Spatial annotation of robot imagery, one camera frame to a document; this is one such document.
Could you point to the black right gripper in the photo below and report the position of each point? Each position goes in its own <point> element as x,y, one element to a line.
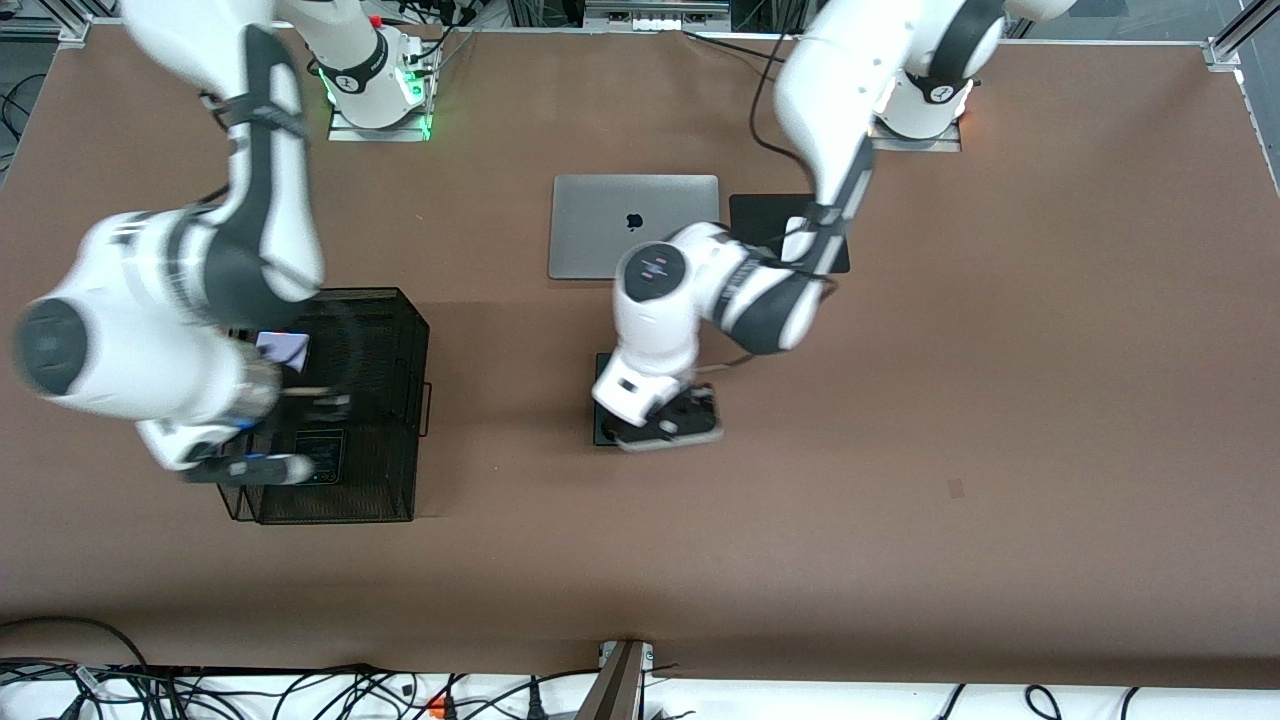
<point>322,405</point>

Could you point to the white Huawei flip phone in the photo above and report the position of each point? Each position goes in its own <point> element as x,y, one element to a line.
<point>285,348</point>

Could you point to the green Huawei phone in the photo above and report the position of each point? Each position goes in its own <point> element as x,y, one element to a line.
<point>606,362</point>

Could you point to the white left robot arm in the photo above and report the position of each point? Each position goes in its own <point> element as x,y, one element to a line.
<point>830,90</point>

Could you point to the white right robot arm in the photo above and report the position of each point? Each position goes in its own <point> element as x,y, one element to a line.
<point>120,340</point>

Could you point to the white computer mouse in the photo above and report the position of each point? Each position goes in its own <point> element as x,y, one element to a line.
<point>790,240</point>

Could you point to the silver Apple laptop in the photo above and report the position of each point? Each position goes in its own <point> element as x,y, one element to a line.
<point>590,230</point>

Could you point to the black mouse pad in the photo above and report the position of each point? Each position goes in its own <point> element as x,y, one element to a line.
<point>750,215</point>

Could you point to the grey power strip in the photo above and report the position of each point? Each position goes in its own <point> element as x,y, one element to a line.
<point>650,18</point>

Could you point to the aluminium profile post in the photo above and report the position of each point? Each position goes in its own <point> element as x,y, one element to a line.
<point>620,690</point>

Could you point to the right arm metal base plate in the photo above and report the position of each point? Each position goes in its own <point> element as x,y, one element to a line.
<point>380,134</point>

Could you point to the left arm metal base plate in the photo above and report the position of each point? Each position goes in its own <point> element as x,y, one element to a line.
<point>930,146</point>

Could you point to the aluminium frame corner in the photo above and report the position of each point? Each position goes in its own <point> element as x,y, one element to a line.
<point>1222,52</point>
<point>70,30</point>

